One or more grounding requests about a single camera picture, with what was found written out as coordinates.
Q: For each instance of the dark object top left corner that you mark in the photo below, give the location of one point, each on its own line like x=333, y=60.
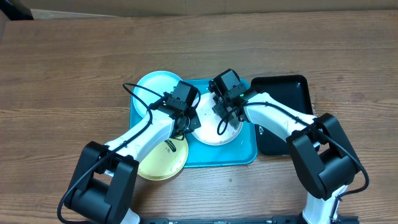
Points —
x=15, y=10

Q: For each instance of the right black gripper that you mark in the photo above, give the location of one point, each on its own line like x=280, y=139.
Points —
x=228, y=115

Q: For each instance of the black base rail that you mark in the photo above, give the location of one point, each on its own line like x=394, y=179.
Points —
x=284, y=219

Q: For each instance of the yellow plate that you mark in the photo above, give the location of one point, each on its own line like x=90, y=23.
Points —
x=165, y=161

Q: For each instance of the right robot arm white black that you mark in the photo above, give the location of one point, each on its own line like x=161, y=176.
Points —
x=324, y=159

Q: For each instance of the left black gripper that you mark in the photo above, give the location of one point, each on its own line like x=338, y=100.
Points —
x=194, y=122

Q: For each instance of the light blue plate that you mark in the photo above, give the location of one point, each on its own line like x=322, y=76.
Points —
x=157, y=82

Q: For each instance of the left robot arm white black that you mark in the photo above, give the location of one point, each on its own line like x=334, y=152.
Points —
x=103, y=182

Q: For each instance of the white plate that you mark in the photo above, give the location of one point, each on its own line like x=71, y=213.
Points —
x=209, y=120

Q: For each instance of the black plastic tray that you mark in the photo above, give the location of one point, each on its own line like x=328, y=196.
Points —
x=290, y=90

